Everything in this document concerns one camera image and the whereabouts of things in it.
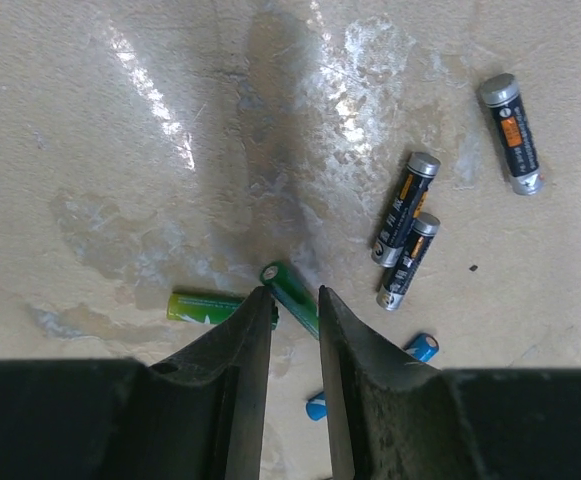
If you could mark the blue battery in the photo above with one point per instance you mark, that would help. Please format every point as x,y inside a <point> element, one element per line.
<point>423,347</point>
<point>316,408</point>

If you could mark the green battery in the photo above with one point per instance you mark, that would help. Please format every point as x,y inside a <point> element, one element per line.
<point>201,308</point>
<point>290,291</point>

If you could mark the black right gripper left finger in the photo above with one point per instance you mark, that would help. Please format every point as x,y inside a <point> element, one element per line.
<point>197,414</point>

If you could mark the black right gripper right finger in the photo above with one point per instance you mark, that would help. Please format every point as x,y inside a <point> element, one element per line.
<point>393,417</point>

